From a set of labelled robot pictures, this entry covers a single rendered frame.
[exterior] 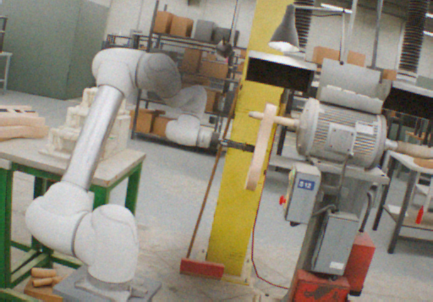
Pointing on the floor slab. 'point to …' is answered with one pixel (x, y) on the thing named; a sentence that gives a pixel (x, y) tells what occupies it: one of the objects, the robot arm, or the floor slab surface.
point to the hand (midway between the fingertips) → (254, 149)
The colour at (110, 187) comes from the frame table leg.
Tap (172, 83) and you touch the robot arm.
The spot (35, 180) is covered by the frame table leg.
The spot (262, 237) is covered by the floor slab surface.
